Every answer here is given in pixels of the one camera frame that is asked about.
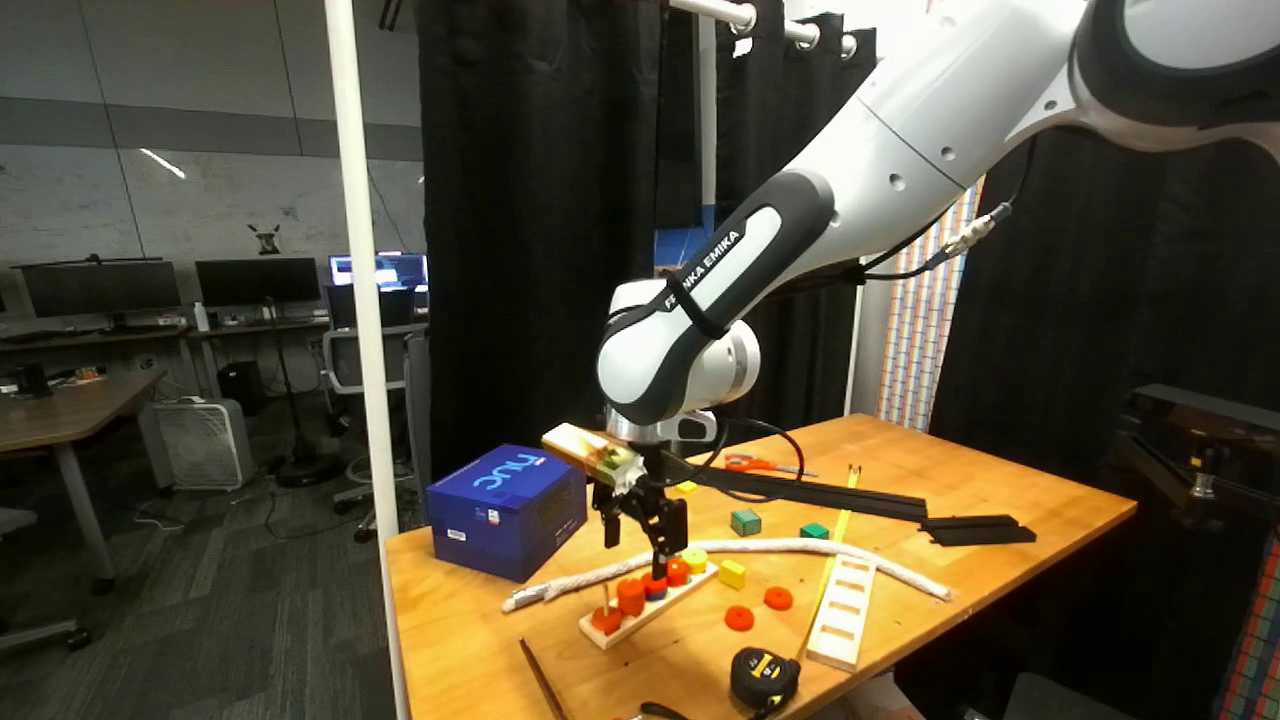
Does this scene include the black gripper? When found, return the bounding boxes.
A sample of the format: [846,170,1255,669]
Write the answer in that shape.
[592,449,692,564]

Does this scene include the white rectangular tray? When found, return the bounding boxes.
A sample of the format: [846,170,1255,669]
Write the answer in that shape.
[574,564,725,653]

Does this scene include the blue cardboard box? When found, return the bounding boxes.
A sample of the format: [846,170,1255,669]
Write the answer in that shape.
[422,440,592,587]

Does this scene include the long white curved strip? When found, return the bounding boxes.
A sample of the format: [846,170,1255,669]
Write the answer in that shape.
[501,535,957,617]

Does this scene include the thin dark stick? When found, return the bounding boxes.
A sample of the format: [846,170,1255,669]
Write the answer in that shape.
[516,635,573,720]

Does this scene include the black tape measure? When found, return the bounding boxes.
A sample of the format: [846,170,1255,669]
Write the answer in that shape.
[729,644,803,720]

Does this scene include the thin yellow stick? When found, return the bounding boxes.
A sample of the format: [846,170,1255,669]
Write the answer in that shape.
[828,457,868,552]

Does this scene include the long black bar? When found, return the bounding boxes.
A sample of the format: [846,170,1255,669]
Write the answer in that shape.
[688,459,930,526]

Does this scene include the white label board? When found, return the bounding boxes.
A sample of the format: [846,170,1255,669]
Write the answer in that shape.
[799,552,881,672]

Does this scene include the wide black curtain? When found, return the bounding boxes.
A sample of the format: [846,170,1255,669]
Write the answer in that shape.
[415,0,668,486]

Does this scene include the black office chair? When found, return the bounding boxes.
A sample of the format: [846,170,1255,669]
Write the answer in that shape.
[317,325,418,520]

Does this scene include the white vertical pole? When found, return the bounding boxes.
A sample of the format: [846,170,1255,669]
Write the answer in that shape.
[320,0,412,720]

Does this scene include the red checkered calibration board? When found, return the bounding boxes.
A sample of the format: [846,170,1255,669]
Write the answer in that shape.
[853,174,988,436]

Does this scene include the black flat plate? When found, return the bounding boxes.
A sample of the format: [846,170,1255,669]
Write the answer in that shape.
[919,511,1039,546]

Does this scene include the lit blue computer monitor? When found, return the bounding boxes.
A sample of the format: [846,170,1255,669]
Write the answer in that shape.
[329,247,433,305]

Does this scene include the dark computer monitor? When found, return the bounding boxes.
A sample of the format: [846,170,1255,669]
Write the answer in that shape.
[15,257,186,328]
[193,253,329,319]

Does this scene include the white overhead pipe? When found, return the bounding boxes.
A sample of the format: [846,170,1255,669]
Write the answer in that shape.
[665,0,864,58]

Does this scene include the black equipment case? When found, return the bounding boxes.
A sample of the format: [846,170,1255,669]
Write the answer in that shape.
[1115,381,1280,535]

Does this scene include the wooden office desk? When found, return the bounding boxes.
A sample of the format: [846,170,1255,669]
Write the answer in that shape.
[0,362,163,593]

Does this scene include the plaid fabric item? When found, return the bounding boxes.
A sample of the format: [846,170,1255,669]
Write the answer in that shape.
[1210,526,1280,720]

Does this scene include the yellow wrist camera mount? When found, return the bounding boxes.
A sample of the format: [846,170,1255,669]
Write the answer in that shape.
[539,419,642,483]

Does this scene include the orange handled scissors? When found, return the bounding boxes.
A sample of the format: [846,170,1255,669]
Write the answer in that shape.
[725,453,791,483]

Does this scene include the black looped gripper cable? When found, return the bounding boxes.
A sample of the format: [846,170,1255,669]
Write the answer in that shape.
[685,417,811,490]

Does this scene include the long back wall desk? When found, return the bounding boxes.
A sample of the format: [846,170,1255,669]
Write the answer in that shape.
[0,312,433,354]

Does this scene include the black arm cable with connector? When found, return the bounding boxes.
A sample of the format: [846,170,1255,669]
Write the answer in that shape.
[853,195,1017,287]

